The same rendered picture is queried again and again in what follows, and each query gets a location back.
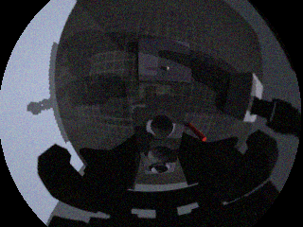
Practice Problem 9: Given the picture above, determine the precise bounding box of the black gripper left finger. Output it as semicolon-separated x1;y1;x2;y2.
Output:
80;132;141;189

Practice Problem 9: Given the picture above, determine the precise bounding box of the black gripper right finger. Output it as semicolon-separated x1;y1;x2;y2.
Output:
178;132;239;185

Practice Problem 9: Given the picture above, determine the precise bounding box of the red peg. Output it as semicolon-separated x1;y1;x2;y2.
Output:
188;122;207;141

